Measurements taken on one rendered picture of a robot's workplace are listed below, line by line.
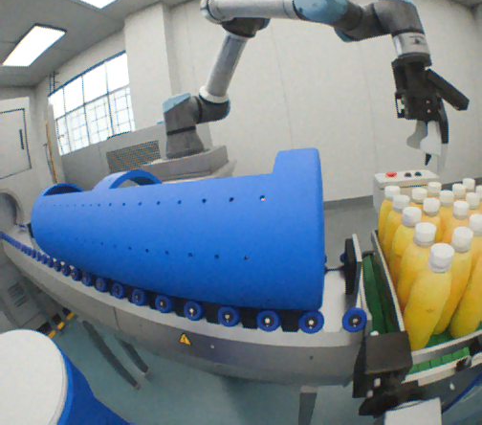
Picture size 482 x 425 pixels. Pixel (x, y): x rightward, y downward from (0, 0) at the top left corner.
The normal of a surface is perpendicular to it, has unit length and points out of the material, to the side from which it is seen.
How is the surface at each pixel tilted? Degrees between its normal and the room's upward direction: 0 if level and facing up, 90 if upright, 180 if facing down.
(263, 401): 0
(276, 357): 71
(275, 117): 90
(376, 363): 0
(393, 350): 0
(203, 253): 77
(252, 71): 90
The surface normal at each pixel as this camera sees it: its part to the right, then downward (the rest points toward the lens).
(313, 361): -0.35, -0.07
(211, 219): -0.35, -0.28
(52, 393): -0.16, -0.96
